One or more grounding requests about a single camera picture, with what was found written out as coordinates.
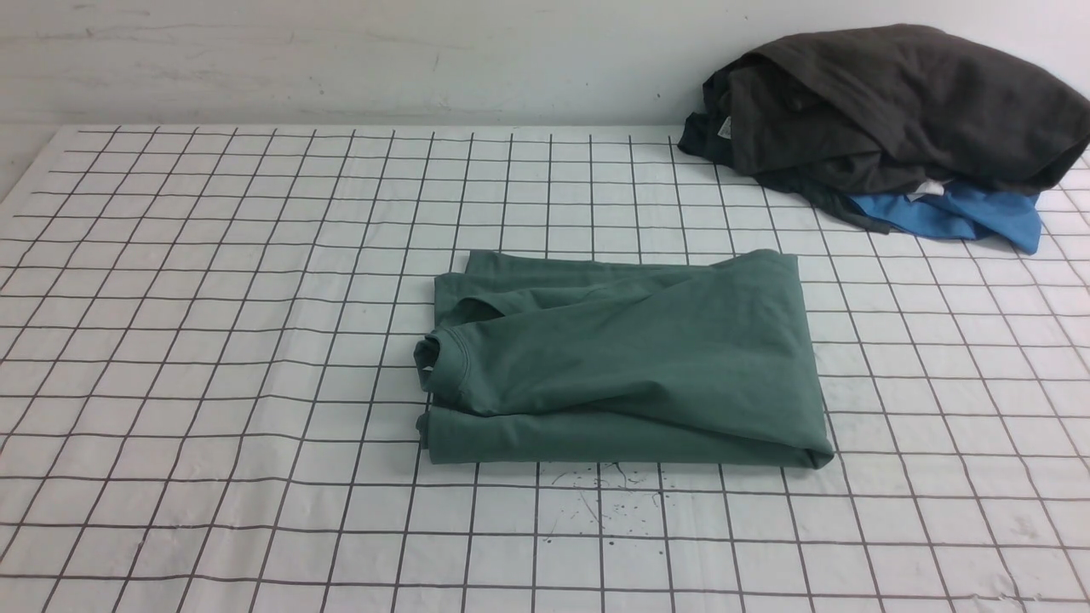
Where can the green long-sleeve top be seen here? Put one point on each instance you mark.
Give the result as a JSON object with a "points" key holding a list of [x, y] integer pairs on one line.
{"points": [[534, 360]]}

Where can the dark grey garment pile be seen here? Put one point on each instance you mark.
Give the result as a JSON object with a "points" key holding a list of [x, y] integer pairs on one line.
{"points": [[884, 110]]}

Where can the white grid tablecloth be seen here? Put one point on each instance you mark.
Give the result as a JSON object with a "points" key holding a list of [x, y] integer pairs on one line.
{"points": [[209, 405]]}

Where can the blue garment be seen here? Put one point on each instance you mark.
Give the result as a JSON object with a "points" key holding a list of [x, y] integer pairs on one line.
{"points": [[958, 210]]}

